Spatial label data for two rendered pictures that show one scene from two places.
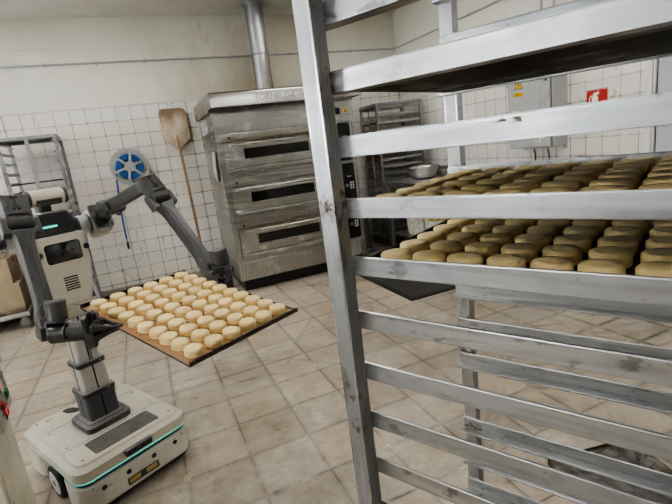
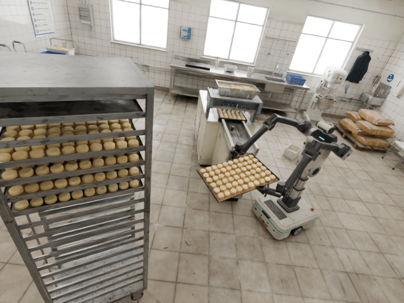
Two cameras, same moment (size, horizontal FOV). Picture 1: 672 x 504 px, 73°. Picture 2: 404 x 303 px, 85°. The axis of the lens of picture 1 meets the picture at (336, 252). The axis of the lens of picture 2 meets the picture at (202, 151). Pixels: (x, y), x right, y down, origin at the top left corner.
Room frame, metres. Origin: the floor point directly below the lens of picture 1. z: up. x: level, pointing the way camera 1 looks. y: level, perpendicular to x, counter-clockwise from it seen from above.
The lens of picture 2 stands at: (1.55, -1.07, 2.13)
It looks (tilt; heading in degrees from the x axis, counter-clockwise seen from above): 33 degrees down; 108
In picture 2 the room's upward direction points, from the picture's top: 10 degrees clockwise
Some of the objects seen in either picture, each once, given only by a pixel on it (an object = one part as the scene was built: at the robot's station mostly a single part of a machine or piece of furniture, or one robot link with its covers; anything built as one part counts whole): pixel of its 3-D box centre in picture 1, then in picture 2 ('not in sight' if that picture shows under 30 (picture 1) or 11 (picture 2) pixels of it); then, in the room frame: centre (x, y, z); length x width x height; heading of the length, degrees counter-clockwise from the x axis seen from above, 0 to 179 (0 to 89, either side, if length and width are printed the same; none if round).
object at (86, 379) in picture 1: (95, 395); (291, 198); (2.01, 1.24, 0.38); 0.13 x 0.13 x 0.40; 50
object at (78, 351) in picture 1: (88, 368); (296, 189); (2.01, 1.24, 0.53); 0.11 x 0.11 x 0.40; 50
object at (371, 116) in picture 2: not in sight; (374, 117); (3.52, 4.90, 0.62); 0.72 x 0.42 x 0.17; 118
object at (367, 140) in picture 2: not in sight; (370, 139); (3.62, 4.66, 0.19); 0.72 x 0.42 x 0.15; 26
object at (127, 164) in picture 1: (136, 197); not in sight; (5.18, 2.15, 1.10); 0.41 x 0.17 x 1.10; 112
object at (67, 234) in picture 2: not in sight; (94, 227); (0.50, -0.26, 0.51); 0.64 x 0.03 x 0.03; 50
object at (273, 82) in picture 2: not in sight; (237, 83); (0.29, 4.62, 0.61); 3.40 x 0.70 x 1.22; 22
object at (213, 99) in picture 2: not in sight; (232, 107); (0.91, 1.89, 1.01); 0.72 x 0.33 x 0.34; 29
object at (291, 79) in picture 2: not in sight; (295, 79); (1.61, 5.15, 0.95); 0.40 x 0.30 x 0.14; 25
